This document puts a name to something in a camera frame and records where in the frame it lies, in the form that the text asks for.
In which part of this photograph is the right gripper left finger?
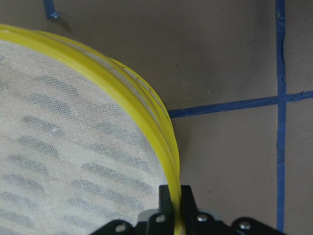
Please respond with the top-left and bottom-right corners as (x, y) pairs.
(93, 185), (175, 235)

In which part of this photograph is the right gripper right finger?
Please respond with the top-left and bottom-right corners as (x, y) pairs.
(181, 185), (283, 235)

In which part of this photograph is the yellow steamer basket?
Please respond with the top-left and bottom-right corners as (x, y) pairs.
(0, 24), (181, 235)

